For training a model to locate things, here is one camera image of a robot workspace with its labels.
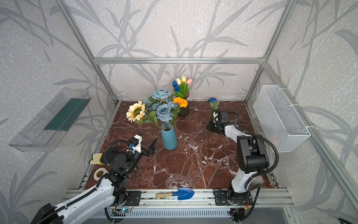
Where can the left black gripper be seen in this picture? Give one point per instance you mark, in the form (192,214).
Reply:
(150,150)

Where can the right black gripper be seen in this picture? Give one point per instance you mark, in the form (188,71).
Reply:
(209,126)

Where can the blue rose stem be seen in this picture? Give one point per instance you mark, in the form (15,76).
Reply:
(214,103)

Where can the teal ceramic vase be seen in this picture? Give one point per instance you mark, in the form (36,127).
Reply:
(169,137)

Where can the dark red glass vase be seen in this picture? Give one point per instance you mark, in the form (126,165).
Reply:
(185,111)

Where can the orange flower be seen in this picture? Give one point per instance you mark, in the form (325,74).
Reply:
(181,102)

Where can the yellow sunflower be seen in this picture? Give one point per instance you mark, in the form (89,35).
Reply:
(137,113)

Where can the blue hydrangea bouquet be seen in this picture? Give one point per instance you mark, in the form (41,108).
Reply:
(161,108)

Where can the pink tulip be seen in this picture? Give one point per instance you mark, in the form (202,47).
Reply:
(189,81)

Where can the cream tulip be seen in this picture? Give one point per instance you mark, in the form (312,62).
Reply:
(178,81)

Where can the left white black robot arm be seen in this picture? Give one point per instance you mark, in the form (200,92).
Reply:
(80,208)

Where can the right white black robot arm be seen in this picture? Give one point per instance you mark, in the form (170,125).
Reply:
(256,155)

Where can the blue garden trowel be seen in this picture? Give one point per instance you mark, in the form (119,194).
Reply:
(181,194)

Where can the black yellow glove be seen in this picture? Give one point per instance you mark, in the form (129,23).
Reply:
(98,159)

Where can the white tape roll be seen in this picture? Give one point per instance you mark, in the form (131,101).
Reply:
(99,173)

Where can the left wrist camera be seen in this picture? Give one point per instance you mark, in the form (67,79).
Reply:
(135,144)

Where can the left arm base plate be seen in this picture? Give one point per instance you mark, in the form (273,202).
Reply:
(129,198)

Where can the white wire basket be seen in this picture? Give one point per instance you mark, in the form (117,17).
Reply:
(279,119)

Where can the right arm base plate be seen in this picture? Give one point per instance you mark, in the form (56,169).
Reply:
(230,198)

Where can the aluminium front rail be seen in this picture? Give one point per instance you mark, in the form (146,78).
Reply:
(204,198)

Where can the clear acrylic wall shelf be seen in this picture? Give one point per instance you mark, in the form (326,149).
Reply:
(47,129)

